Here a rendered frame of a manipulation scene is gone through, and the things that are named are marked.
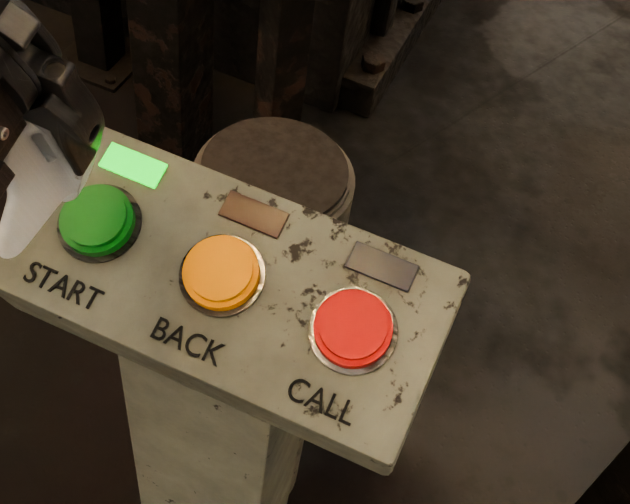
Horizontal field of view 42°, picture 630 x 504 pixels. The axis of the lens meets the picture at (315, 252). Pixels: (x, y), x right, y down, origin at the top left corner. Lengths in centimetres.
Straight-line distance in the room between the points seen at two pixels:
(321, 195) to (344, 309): 19
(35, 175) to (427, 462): 80
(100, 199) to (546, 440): 80
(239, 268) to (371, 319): 7
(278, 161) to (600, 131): 102
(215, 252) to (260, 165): 18
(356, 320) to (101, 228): 14
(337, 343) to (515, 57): 130
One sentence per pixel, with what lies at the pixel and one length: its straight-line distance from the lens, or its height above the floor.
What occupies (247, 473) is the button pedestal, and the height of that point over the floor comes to 46.
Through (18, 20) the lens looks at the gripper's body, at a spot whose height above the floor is 78.
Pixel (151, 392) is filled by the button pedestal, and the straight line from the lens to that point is 51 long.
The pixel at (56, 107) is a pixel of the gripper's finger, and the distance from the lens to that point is 31.
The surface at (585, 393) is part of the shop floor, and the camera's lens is 120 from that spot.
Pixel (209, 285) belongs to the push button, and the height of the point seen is 61.
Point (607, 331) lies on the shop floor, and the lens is 127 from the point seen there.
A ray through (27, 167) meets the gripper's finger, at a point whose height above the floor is 71.
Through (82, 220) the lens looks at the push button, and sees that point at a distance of 46.
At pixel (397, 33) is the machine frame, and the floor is 7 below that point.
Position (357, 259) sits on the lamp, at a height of 61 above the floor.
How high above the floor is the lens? 95
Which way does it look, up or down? 51 degrees down
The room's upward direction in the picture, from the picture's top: 9 degrees clockwise
